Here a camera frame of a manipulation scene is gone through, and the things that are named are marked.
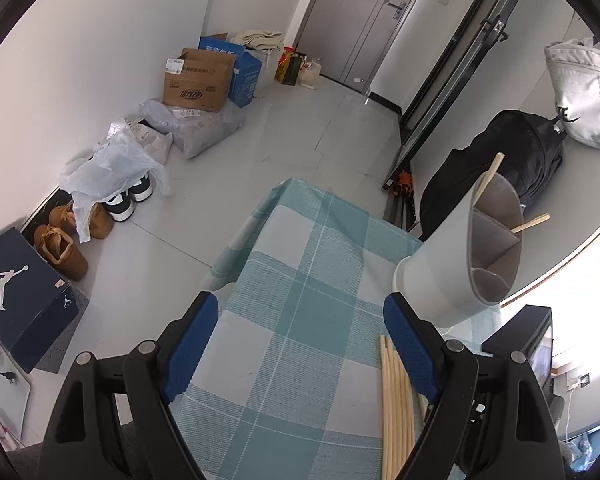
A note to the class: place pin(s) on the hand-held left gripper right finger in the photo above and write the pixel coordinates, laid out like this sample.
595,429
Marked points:
410,345

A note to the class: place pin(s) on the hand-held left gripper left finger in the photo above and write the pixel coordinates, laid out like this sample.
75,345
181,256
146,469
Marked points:
195,340

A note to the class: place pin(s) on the white utensil holder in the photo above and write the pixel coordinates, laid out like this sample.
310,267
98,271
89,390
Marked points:
440,280

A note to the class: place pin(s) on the teal checked tablecloth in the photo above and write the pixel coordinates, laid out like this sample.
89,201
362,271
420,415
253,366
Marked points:
305,285

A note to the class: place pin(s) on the black white sneaker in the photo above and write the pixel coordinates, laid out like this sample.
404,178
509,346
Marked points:
119,207
141,189

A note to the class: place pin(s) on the orange black tool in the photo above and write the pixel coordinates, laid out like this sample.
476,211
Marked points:
402,182

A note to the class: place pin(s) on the navy shoe box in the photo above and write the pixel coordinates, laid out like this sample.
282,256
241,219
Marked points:
20,300

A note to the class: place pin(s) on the white plastic bag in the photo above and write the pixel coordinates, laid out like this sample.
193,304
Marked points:
110,170

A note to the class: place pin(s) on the small pale parcel bag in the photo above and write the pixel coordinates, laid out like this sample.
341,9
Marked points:
147,142

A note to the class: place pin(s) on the large grey parcel bag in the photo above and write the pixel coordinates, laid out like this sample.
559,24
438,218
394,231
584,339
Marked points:
205,130

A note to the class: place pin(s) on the black backpack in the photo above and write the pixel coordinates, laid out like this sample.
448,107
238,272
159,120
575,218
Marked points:
525,150

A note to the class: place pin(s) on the brown cardboard box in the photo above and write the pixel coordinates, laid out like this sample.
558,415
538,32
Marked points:
195,85

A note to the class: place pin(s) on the blue cardboard box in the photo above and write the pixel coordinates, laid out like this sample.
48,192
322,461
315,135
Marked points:
245,77

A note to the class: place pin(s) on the white storage box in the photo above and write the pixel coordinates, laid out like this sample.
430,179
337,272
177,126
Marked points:
269,70

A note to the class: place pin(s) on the yellow black bag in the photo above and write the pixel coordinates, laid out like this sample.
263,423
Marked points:
290,70

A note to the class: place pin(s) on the clear plastic bag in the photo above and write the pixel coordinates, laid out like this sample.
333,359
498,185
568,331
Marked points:
310,75

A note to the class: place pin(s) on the black framed glass door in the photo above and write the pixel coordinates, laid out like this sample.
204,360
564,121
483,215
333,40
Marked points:
455,60

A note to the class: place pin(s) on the white sports bag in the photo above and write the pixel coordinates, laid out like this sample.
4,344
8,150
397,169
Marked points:
580,90

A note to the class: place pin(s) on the beige folded blanket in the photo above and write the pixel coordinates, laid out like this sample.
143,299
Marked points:
257,39

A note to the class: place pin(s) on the grey door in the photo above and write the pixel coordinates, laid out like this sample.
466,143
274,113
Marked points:
350,15

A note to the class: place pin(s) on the wall outlet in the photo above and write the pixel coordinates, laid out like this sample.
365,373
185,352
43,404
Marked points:
577,381

